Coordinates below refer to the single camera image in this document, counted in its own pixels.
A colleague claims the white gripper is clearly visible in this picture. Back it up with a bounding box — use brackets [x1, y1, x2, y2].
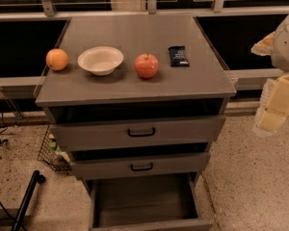
[250, 14, 289, 138]

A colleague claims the red apple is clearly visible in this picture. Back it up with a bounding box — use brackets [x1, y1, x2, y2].
[135, 53, 159, 79]

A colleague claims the grey middle drawer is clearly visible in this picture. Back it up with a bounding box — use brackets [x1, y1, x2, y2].
[71, 152, 210, 180]

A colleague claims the grey drawer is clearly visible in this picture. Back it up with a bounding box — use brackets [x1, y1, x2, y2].
[89, 173, 213, 231]
[50, 115, 225, 151]
[71, 152, 210, 180]

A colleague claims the grey drawer cabinet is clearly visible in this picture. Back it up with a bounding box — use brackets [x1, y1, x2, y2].
[37, 15, 235, 180]

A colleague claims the grey top drawer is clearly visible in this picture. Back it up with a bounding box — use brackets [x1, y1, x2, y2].
[50, 115, 225, 151]

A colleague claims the grey bottom drawer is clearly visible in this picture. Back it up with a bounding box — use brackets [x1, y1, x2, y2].
[89, 173, 213, 231]

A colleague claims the dark blue snack bar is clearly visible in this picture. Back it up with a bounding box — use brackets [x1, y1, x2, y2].
[169, 45, 190, 67]

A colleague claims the white bowl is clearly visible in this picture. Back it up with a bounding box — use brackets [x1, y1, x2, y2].
[77, 46, 123, 76]

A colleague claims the orange fruit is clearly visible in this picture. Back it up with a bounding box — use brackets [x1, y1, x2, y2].
[45, 48, 68, 71]

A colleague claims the black pole stand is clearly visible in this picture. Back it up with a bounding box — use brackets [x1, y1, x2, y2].
[11, 170, 45, 231]

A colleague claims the black wire basket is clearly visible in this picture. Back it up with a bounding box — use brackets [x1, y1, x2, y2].
[38, 127, 71, 172]

